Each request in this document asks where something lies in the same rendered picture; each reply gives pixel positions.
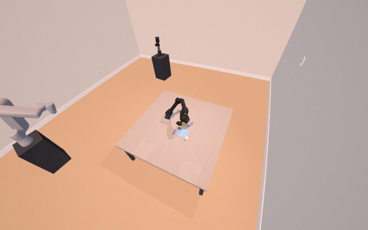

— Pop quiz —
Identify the light blue square mat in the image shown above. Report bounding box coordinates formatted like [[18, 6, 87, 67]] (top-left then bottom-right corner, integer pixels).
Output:
[[176, 128, 189, 138]]

